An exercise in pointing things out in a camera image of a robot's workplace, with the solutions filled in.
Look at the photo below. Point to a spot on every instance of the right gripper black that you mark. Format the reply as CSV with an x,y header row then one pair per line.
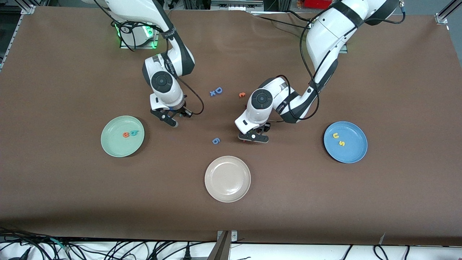
x,y
181,111

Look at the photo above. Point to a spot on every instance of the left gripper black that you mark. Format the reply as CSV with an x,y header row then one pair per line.
x,y
266,127

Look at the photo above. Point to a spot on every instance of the teal foam letter d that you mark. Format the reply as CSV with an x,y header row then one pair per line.
x,y
134,133

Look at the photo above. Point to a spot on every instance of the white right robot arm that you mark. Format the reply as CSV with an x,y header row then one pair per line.
x,y
173,95

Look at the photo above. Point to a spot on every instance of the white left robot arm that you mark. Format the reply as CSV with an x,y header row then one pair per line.
x,y
325,36

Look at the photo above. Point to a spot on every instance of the blue foam capital D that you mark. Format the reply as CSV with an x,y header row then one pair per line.
x,y
218,90

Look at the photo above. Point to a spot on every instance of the blue foam numeral six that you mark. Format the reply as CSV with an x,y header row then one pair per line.
x,y
216,141

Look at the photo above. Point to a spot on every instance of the off-white round plate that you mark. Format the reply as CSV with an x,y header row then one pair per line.
x,y
227,178

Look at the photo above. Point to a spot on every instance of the pale green round plate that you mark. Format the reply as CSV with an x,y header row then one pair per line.
x,y
115,144

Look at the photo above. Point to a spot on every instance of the blue round plate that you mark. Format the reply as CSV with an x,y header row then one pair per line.
x,y
352,151

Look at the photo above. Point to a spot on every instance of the red box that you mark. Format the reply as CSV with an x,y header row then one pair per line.
x,y
317,3

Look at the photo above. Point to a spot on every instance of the brown table cover mat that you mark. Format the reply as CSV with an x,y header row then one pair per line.
x,y
72,198

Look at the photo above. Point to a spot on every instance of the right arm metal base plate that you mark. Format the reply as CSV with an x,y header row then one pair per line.
x,y
154,42

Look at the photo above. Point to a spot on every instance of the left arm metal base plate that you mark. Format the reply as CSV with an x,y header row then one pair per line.
x,y
344,50

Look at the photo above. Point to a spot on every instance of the metal table clamp bracket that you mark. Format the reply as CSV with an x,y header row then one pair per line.
x,y
222,249

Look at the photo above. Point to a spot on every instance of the silver table corner bracket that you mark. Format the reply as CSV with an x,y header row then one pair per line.
x,y
442,18
29,10

